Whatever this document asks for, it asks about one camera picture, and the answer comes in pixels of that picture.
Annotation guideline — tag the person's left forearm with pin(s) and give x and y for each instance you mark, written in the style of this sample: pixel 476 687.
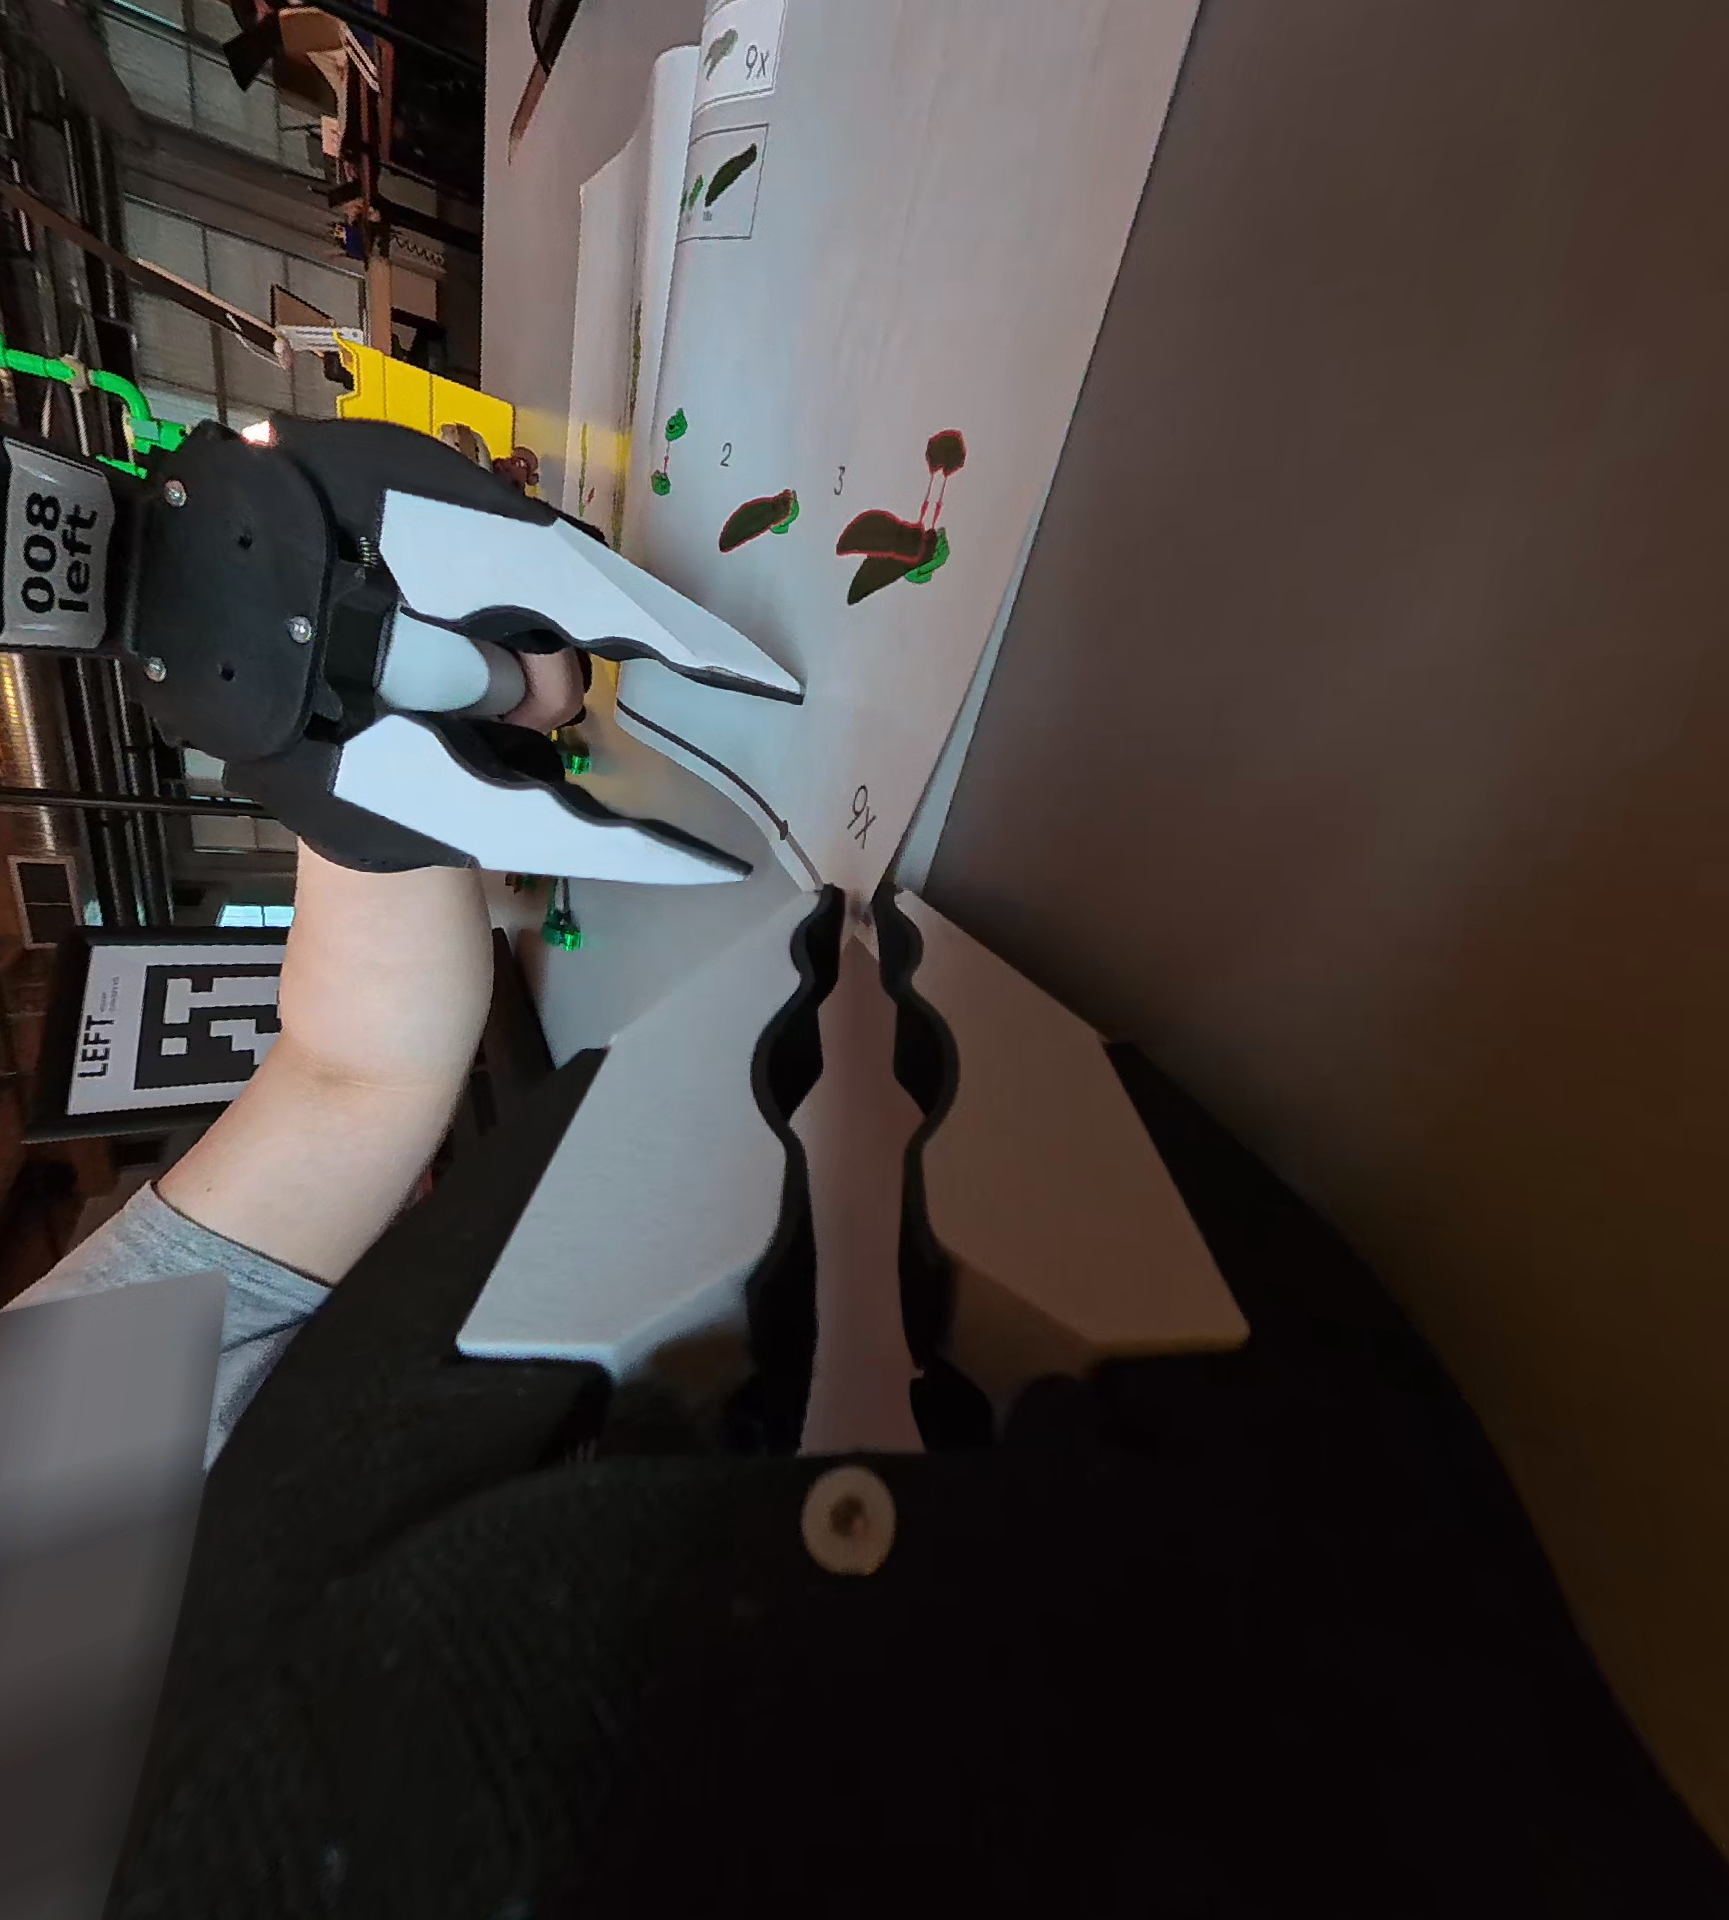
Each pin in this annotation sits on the person's left forearm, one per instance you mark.
pixel 369 1034

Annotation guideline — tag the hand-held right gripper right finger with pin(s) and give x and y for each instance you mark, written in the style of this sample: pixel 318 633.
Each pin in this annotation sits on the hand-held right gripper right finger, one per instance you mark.
pixel 1075 1200

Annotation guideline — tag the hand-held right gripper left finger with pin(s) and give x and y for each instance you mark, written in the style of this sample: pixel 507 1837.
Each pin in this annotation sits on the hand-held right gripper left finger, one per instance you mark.
pixel 624 1200

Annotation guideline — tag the yellow plastic bin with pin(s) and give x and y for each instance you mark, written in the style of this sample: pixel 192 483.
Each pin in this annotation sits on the yellow plastic bin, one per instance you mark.
pixel 399 393

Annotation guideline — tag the black floor sign stand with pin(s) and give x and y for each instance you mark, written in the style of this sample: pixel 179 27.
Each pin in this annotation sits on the black floor sign stand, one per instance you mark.
pixel 174 1034

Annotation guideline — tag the green lego leaves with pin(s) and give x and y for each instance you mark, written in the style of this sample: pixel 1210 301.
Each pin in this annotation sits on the green lego leaves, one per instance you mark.
pixel 560 933

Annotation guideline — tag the person's left hand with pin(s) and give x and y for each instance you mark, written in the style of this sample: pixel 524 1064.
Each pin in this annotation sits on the person's left hand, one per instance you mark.
pixel 553 693

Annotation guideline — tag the person's printed grey shirt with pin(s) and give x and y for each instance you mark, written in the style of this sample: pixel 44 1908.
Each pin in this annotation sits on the person's printed grey shirt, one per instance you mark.
pixel 273 1321

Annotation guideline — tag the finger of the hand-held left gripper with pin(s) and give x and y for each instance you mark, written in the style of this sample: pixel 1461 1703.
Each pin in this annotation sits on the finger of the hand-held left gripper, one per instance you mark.
pixel 535 563
pixel 474 818

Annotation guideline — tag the lego instruction booklet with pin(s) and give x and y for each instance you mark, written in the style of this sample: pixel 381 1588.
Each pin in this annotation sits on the lego instruction booklet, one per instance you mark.
pixel 865 301

